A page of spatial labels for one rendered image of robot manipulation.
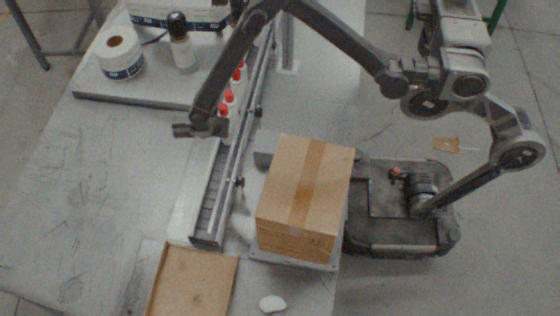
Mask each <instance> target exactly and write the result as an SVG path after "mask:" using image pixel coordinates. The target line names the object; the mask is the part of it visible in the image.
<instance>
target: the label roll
mask: <svg viewBox="0 0 560 316"><path fill-rule="evenodd" d="M137 37H138V36H137V33H136V31H135V30H134V29H133V28H132V29H131V28H130V27H127V26H122V25H120V26H118V27H112V28H108V29H107V30H105V31H103V32H101V33H100V34H99V35H98V36H97V37H96V38H95V40H94V42H93V50H94V54H95V56H96V57H97V59H98V63H99V65H100V67H101V69H102V73H103V75H104V76H106V77H107V78H108V79H110V80H113V81H124V80H126V79H128V78H131V77H133V76H135V75H136V74H137V73H139V72H140V71H141V69H142V68H143V66H144V62H145V61H144V56H143V54H142V48H141V46H140V43H139V41H138V39H137Z"/></svg>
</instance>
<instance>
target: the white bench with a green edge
mask: <svg viewBox="0 0 560 316"><path fill-rule="evenodd" d="M4 1H5V3H6V4H7V7H9V8H8V9H9V10H10V12H11V14H12V15H13V17H14V19H15V20H16V21H15V22H16V23H17V25H18V26H19V29H20V30H21V32H22V34H24V35H23V36H24V37H25V40H27V42H28V45H29V46H30V48H31V49H32V52H33V53H34V54H35V55H34V56H35V57H36V58H37V61H38V62H39V63H40V64H39V65H40V66H41V67H42V69H43V68H44V70H45V71H49V70H50V67H49V64H50V63H49V62H48V60H47V59H46V56H55V55H57V56H68V55H75V56H82V55H85V54H86V52H87V50H88V48H87V49H79V48H80V46H81V44H82V42H83V39H84V37H85V35H86V34H87V32H88V30H89V27H90V25H91V23H92V21H93V19H94V18H95V20H96V23H97V26H98V28H99V31H100V29H101V27H102V26H103V24H104V22H105V20H106V18H105V16H104V14H103V10H102V7H101V6H100V5H101V3H102V2H103V0H88V1H89V2H88V3H89V5H90V7H91V12H90V14H89V16H88V18H87V20H86V22H85V24H84V26H83V28H82V30H81V32H80V34H79V36H78V38H77V40H76V42H75V44H74V47H73V49H60V50H55V49H48V50H42V49H41V46H39V43H38V41H37V40H36V38H35V36H34V33H32V30H31V28H30V26H29V25H28V22H27V21H26V18H24V15H23V13H22V11H21V10H20V9H21V8H19V5H18V4H17V1H16V0H4Z"/></svg>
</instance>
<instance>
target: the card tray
mask: <svg viewBox="0 0 560 316"><path fill-rule="evenodd" d="M160 256H161V257H160V260H159V263H158V266H157V269H156V271H155V274H154V275H155V277H154V280H153V283H152V286H151V289H150V290H151V291H150V294H149V297H148V300H147V305H146V308H145V311H144V314H143V315H144V316H227V313H228V309H229V305H230V303H229V300H230V297H231V293H232V289H233V284H234V280H235V276H236V272H237V267H238V263H239V259H240V256H239V253H238V255H237V256H231V255H224V254H219V253H216V252H213V251H207V250H200V249H195V248H189V247H183V246H181V245H177V244H171V243H168V241H167V239H165V242H164V245H163V248H162V251H161V254H160Z"/></svg>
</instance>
